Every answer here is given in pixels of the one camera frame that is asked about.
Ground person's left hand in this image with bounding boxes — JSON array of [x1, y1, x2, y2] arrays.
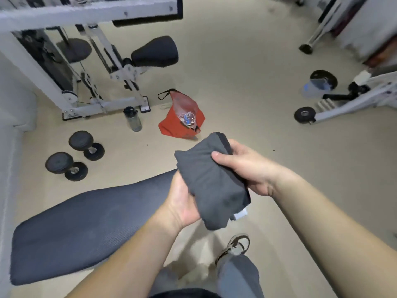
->
[[161, 169, 202, 229]]

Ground person's right hand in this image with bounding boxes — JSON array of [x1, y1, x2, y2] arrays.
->
[[212, 139, 289, 198]]

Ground dark grey cloth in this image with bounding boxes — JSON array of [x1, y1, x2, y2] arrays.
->
[[174, 132, 251, 231]]

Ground person's left forearm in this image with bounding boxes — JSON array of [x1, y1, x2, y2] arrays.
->
[[65, 211, 184, 298]]

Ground person's right forearm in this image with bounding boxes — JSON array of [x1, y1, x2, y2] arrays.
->
[[272, 169, 397, 298]]

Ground clear water bottle black cap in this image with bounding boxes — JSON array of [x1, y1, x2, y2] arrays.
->
[[123, 106, 143, 132]]

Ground person's grey sneaker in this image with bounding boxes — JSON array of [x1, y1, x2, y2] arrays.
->
[[215, 234, 250, 266]]

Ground black dumbbell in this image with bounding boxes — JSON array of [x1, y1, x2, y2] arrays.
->
[[68, 130, 105, 161], [45, 151, 89, 182]]

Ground black padded workout bench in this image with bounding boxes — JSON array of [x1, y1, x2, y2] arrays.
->
[[9, 169, 187, 286]]

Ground grey blue plastic container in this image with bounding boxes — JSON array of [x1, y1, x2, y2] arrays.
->
[[300, 78, 332, 99]]

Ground person's black shirt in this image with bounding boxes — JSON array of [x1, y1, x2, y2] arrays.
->
[[149, 288, 222, 298]]

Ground person's grey trouser leg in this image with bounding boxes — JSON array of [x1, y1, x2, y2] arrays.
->
[[216, 254, 265, 298]]

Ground black foam roller pad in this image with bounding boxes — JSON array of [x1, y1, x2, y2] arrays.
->
[[130, 35, 179, 68]]

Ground white exercise machine black wheels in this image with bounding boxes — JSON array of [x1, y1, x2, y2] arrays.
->
[[294, 67, 397, 125]]

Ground white metal leg black foot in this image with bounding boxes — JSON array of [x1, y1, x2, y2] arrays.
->
[[299, 0, 342, 55]]

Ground black round weight plate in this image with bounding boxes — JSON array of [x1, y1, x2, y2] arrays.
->
[[56, 38, 92, 64]]

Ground red drawstring bag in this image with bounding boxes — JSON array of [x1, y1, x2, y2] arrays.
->
[[158, 89, 206, 140]]

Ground white gym machine frame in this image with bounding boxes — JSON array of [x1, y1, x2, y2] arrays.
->
[[0, 0, 184, 121]]

